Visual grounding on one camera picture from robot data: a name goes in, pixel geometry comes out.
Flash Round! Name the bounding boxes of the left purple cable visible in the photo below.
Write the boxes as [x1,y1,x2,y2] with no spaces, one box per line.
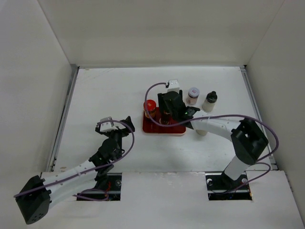
[13,119,135,201]

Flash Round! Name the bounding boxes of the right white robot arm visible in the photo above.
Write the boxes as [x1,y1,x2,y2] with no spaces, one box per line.
[121,91,268,189]

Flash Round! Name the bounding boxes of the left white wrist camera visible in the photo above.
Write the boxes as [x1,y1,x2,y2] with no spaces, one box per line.
[100,116,118,131]

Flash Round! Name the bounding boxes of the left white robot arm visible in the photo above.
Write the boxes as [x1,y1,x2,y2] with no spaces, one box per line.
[14,123,134,225]

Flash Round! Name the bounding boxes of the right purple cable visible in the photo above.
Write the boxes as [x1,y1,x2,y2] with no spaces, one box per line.
[145,82,280,191]

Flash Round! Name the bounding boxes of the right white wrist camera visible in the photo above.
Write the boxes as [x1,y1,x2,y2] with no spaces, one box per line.
[166,79,180,93]

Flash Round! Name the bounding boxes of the pink spice jar grey lid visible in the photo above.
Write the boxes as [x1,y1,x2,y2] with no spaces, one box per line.
[186,87,200,105]

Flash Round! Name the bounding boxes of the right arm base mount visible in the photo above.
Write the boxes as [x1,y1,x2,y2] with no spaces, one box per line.
[205,173,252,201]

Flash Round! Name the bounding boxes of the red lid chili sauce jar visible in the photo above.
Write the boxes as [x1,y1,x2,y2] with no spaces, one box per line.
[143,99,156,119]

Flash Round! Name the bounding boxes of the white salt grinder black cap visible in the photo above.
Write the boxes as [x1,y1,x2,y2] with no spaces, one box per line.
[202,91,218,113]

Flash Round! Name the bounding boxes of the red lacquer tray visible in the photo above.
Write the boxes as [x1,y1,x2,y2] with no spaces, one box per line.
[142,107,186,137]

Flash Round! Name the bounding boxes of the purple cable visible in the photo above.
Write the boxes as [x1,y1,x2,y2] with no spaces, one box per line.
[145,82,280,191]
[13,119,135,201]

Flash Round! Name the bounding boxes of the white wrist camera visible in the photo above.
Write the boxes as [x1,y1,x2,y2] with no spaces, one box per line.
[166,79,180,93]
[100,116,118,131]

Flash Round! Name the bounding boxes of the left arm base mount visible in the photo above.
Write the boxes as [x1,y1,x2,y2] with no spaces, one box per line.
[74,173,122,201]

